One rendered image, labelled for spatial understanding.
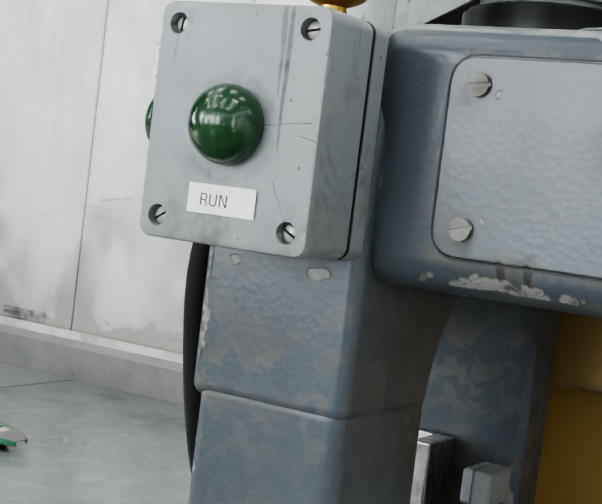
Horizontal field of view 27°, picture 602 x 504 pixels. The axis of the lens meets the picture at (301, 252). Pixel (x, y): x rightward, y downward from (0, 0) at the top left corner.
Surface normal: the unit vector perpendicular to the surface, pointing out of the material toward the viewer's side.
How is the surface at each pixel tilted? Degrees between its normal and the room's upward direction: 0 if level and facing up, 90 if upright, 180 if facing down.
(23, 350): 90
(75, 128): 90
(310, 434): 90
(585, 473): 90
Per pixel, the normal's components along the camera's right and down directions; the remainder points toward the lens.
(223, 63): -0.51, -0.02
